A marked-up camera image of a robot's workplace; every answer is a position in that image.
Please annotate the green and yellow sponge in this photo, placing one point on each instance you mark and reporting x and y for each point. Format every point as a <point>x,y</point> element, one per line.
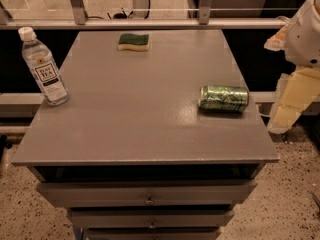
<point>133,42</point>

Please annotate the bottom grey drawer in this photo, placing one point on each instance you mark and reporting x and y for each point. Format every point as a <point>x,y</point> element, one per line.
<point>156,234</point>

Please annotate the clear tea water bottle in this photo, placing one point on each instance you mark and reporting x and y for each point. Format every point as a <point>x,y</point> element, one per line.
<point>43,68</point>

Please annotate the top grey drawer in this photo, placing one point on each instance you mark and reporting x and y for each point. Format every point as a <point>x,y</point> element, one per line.
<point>141,194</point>

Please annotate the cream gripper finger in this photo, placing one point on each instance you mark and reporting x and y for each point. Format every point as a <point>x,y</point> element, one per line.
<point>277,41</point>
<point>294,94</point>

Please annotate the grey drawer cabinet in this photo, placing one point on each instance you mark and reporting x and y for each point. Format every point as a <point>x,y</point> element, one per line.
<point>134,117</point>

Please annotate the grey metal railing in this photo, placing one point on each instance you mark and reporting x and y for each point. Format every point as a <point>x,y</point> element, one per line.
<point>73,15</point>

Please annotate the grey drawer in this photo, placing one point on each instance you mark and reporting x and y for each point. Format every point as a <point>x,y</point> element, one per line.
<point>141,194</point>
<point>150,218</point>
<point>156,234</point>

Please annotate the green soda can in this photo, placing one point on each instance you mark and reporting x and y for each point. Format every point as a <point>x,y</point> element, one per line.
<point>223,98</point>

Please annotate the middle grey drawer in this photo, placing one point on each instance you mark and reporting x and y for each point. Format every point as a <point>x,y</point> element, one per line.
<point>150,218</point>

